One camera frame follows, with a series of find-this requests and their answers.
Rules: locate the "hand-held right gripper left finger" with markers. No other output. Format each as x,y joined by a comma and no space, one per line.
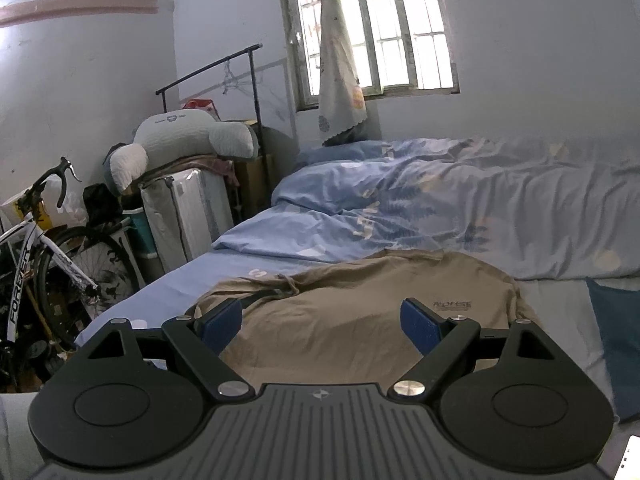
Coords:
222,322

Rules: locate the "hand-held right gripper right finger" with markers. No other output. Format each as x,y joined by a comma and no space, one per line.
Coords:
420,322

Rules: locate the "beige t-shirt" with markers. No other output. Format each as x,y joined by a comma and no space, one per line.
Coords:
340,310

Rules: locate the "black clothes rack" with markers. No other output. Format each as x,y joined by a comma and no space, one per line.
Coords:
253,85

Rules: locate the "white suitcase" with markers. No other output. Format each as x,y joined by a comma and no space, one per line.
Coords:
185,220

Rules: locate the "teal plastic bin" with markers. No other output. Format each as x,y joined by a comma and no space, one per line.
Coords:
145,235

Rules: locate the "printed blue duvet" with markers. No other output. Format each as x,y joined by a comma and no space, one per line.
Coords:
475,195

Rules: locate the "bed with blue printed sheet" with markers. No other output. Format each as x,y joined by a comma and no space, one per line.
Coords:
560,310

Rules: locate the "pink cloth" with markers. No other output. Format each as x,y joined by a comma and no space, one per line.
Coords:
220,166

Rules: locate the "black bag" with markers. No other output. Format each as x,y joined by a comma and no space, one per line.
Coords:
100,200

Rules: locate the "clear plastic bag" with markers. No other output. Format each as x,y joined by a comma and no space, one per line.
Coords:
70,210

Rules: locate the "plain blue pillow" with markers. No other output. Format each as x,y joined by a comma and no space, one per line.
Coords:
330,152

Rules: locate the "white grey plush pillow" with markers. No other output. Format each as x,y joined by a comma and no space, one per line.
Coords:
175,135

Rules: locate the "dark teal folded garment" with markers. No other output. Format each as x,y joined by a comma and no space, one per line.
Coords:
620,340

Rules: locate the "yellow bag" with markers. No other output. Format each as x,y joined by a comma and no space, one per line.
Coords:
42,215

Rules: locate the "white road bicycle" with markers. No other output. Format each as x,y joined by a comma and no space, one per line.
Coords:
25,240

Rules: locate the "red white bag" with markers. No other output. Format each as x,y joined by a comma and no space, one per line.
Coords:
202,106

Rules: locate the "patterned white curtain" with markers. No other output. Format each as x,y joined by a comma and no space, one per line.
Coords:
340,90

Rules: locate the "white flat device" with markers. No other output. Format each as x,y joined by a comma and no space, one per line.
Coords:
629,457

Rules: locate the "barred window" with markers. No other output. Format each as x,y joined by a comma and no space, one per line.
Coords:
420,20

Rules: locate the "pink wall strip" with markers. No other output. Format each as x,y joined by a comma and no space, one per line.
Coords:
75,10

